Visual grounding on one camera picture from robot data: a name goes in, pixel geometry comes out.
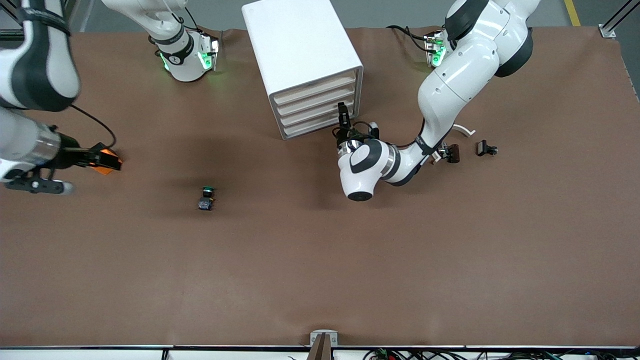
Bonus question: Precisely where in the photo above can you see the green push button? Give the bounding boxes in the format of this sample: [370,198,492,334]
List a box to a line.
[197,186,217,211]

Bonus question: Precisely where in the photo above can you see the orange and black block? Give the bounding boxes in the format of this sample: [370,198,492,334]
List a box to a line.
[94,142,123,175]

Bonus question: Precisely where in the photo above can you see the black base cable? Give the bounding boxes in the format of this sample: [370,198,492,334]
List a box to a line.
[387,25,433,53]

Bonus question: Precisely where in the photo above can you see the white curved ring piece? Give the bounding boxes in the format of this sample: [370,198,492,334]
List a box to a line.
[431,124,476,165]

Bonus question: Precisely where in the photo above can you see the aluminium frame post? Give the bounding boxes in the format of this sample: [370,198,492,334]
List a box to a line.
[0,0,83,42]
[599,0,640,40]

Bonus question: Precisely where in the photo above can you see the white table edge rail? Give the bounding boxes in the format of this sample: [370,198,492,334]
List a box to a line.
[0,345,640,360]

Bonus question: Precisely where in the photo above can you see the grey metal bracket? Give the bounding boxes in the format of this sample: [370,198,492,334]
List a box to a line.
[310,330,339,347]

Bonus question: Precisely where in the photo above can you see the front edge camera mount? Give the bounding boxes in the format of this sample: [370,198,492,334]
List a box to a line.
[306,334,333,360]

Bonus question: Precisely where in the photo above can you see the cable bundle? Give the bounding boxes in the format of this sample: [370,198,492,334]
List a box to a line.
[362,348,640,360]

